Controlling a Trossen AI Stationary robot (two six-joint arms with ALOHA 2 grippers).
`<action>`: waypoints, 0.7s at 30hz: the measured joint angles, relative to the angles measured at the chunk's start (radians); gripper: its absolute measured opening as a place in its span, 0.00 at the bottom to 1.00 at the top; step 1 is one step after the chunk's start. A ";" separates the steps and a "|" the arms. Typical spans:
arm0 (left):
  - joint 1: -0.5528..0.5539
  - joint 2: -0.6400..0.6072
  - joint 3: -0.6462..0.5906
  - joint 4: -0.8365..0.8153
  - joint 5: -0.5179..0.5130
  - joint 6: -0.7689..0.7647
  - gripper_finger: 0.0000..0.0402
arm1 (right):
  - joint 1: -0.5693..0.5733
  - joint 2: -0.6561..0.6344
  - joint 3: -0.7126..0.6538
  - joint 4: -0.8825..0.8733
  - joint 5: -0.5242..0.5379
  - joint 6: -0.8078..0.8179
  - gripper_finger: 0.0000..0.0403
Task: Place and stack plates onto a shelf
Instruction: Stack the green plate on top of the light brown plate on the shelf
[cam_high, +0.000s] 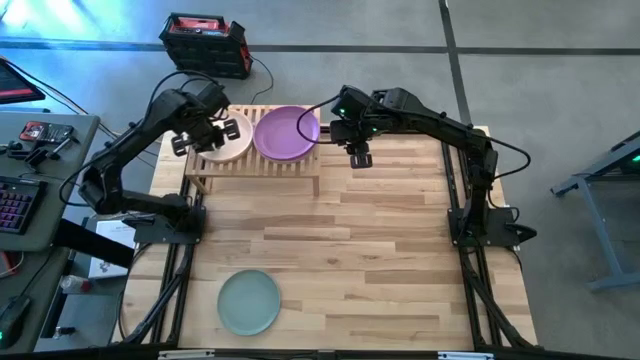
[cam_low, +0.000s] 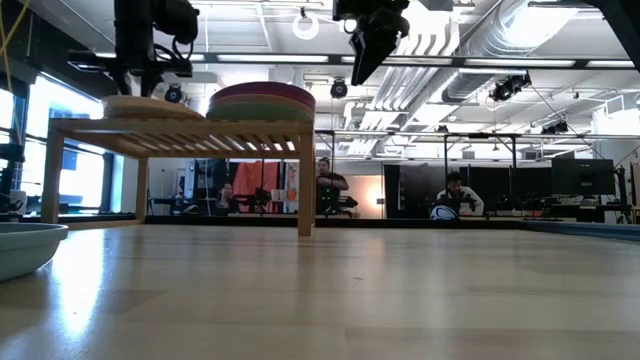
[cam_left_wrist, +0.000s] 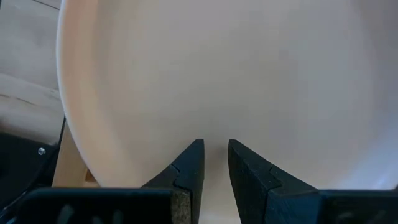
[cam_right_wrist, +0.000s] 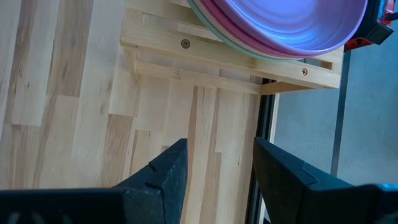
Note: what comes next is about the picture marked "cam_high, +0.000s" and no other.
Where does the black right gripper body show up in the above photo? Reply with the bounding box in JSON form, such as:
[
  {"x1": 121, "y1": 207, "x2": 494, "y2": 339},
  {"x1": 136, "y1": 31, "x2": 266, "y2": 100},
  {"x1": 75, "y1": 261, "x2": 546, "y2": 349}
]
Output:
[{"x1": 328, "y1": 85, "x2": 379, "y2": 156}]

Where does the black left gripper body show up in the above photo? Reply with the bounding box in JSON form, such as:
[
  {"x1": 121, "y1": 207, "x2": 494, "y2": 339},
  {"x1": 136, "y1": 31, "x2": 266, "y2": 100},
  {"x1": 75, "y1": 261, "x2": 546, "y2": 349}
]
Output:
[{"x1": 185, "y1": 110, "x2": 227, "y2": 154}]

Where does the peach plastic plate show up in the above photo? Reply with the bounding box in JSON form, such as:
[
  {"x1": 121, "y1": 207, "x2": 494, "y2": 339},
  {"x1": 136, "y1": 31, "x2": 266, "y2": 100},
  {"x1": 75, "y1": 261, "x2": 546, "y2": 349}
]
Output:
[{"x1": 197, "y1": 109, "x2": 255, "y2": 165}]

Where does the purple plastic plate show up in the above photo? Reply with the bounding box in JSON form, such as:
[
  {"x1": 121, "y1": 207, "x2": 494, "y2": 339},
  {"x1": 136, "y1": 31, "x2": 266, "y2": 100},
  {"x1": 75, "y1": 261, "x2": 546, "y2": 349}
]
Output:
[{"x1": 252, "y1": 104, "x2": 321, "y2": 163}]

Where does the slatted wooden shelf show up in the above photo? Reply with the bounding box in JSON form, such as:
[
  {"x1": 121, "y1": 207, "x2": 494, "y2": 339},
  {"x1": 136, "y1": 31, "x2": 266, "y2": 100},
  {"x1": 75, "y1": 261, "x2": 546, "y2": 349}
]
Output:
[{"x1": 183, "y1": 103, "x2": 322, "y2": 197}]

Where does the red black tool case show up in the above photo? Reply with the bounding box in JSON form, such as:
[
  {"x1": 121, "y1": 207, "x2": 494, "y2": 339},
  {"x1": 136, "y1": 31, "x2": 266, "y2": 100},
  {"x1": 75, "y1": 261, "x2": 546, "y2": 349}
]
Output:
[{"x1": 158, "y1": 12, "x2": 254, "y2": 81}]

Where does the grey desk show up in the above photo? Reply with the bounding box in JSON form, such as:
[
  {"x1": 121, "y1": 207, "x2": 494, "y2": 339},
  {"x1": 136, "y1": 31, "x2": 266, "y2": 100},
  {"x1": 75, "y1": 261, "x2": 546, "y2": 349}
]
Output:
[{"x1": 0, "y1": 110, "x2": 101, "y2": 351}]

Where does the white paper booklet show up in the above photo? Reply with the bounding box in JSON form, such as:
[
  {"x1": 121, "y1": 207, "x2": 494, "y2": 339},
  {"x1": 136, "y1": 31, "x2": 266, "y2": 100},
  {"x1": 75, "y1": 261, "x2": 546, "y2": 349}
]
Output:
[{"x1": 87, "y1": 219, "x2": 139, "y2": 280}]

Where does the red black handheld device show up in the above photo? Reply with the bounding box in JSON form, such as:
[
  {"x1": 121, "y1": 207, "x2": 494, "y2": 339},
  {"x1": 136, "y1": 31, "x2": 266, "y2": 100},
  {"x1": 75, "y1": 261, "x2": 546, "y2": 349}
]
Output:
[{"x1": 18, "y1": 120, "x2": 75, "y2": 146}]

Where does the black desk clamp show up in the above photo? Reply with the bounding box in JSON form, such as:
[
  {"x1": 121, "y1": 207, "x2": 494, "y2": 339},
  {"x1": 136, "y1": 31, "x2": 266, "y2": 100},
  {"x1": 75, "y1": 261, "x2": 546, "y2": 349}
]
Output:
[{"x1": 22, "y1": 137, "x2": 81, "y2": 169}]

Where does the pale green plastic plate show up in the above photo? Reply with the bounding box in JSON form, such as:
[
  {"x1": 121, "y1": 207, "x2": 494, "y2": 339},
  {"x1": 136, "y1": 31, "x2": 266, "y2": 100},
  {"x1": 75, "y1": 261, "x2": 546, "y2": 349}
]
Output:
[{"x1": 216, "y1": 268, "x2": 282, "y2": 337}]

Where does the black backlit keyboard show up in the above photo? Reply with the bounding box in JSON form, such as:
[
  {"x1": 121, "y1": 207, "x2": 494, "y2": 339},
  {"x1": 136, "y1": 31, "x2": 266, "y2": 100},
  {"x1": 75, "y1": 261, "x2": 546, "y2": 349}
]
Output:
[{"x1": 0, "y1": 175, "x2": 49, "y2": 236}]

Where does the clear plastic bottle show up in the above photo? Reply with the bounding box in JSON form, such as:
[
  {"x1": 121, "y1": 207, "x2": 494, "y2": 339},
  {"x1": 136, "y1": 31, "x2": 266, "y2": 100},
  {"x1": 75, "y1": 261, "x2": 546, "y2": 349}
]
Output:
[{"x1": 58, "y1": 274, "x2": 94, "y2": 295}]

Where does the dark screen with red stripe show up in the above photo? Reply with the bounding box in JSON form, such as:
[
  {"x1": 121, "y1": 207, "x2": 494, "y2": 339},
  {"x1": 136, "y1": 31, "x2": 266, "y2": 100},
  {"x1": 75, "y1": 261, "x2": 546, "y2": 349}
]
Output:
[{"x1": 0, "y1": 57, "x2": 47, "y2": 106}]

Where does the black computer mouse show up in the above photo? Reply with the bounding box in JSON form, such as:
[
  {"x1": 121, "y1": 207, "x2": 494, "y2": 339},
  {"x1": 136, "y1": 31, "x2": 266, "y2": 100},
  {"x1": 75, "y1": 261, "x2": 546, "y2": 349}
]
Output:
[{"x1": 0, "y1": 294, "x2": 32, "y2": 351}]

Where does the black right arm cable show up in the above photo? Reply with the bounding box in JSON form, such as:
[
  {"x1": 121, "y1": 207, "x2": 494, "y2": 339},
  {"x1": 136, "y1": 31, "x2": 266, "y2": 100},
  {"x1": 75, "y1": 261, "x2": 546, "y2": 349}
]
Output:
[{"x1": 295, "y1": 93, "x2": 346, "y2": 147}]

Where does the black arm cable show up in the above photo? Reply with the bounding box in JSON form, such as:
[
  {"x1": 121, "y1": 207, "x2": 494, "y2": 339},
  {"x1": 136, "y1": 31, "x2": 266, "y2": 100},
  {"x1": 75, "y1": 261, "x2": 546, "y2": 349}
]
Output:
[
  {"x1": 147, "y1": 68, "x2": 224, "y2": 119},
  {"x1": 295, "y1": 93, "x2": 346, "y2": 147}
]

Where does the black tool case cable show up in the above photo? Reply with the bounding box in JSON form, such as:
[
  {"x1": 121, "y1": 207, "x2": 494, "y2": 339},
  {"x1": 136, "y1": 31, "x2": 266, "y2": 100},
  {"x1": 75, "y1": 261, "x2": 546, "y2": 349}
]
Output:
[{"x1": 248, "y1": 55, "x2": 276, "y2": 106}]

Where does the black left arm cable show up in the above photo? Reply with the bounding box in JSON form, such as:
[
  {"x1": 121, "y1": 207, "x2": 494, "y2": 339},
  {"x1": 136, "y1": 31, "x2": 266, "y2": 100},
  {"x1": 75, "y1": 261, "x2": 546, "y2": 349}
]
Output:
[{"x1": 147, "y1": 68, "x2": 224, "y2": 119}]

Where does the black aluminium rig frame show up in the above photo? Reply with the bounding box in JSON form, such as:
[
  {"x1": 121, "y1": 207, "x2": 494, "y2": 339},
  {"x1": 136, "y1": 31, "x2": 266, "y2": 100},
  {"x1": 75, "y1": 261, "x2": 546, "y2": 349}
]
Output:
[{"x1": 112, "y1": 108, "x2": 540, "y2": 360}]

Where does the grey metal table frame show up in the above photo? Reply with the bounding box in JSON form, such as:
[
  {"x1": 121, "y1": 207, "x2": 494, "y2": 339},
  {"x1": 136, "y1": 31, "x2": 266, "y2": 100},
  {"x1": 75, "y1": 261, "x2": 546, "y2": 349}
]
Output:
[{"x1": 549, "y1": 130, "x2": 640, "y2": 294}]

